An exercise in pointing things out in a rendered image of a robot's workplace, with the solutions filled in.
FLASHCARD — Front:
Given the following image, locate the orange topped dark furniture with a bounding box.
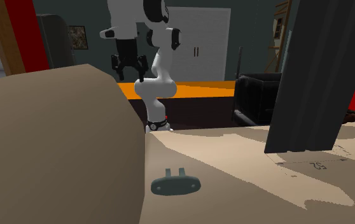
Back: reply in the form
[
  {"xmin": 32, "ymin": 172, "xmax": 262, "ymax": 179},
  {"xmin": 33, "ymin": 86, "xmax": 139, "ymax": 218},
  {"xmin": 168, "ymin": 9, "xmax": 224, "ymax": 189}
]
[{"xmin": 116, "ymin": 80, "xmax": 238, "ymax": 131}]

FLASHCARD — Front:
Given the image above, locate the black armchair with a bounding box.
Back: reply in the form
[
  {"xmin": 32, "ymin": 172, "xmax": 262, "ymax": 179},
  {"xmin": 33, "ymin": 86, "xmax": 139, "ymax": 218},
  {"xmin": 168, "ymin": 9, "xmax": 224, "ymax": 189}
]
[{"xmin": 232, "ymin": 72, "xmax": 282, "ymax": 127}]

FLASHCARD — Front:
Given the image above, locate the dark framed wall picture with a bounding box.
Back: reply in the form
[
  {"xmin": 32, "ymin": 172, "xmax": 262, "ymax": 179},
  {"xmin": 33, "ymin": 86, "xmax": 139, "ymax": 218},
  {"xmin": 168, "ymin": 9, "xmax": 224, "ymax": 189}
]
[{"xmin": 67, "ymin": 25, "xmax": 89, "ymax": 51}]

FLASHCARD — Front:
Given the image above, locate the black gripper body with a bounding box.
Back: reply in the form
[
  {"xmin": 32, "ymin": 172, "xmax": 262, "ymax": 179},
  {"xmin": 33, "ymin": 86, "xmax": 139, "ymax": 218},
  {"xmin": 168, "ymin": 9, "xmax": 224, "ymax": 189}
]
[{"xmin": 115, "ymin": 38, "xmax": 139, "ymax": 67}]

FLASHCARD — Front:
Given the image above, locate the wooden ladder shelf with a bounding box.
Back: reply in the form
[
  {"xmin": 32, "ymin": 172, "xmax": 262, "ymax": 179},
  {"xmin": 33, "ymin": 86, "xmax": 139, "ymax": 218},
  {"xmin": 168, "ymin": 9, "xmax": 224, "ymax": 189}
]
[{"xmin": 264, "ymin": 0, "xmax": 294, "ymax": 74}]

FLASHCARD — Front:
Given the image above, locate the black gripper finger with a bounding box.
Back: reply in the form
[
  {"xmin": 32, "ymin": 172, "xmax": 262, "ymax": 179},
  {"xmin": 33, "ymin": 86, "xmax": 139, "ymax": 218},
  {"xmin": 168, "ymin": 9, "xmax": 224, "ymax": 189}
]
[
  {"xmin": 135, "ymin": 55, "xmax": 149, "ymax": 83},
  {"xmin": 111, "ymin": 54, "xmax": 125, "ymax": 81}
]

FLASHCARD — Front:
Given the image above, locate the dark grey rounded cabinet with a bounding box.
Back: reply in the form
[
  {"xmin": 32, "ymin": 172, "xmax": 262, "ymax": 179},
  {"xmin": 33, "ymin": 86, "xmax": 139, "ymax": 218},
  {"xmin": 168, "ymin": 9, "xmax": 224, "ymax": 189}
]
[{"xmin": 36, "ymin": 13, "xmax": 77, "ymax": 70}]

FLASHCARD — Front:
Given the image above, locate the red wood-framed panel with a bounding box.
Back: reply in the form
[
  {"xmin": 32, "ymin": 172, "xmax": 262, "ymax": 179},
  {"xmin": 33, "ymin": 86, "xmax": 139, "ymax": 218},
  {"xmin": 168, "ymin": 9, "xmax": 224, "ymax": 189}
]
[{"xmin": 0, "ymin": 0, "xmax": 52, "ymax": 76}]

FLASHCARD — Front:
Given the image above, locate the dark grey flat slab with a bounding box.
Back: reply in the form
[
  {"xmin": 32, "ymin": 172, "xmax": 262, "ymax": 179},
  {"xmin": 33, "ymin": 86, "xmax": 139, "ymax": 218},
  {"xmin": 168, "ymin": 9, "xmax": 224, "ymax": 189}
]
[{"xmin": 263, "ymin": 0, "xmax": 355, "ymax": 155}]

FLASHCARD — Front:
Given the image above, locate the grey oval plug-shaped object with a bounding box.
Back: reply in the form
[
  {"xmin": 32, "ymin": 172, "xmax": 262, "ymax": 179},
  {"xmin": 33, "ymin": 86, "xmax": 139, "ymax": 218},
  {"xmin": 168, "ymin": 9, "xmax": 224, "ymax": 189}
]
[{"xmin": 150, "ymin": 167, "xmax": 202, "ymax": 197}]

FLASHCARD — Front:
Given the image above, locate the white double-door wardrobe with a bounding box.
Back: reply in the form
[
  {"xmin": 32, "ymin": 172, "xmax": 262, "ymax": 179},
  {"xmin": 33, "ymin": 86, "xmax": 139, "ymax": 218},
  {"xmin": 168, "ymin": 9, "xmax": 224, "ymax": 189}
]
[{"xmin": 164, "ymin": 6, "xmax": 232, "ymax": 83}]

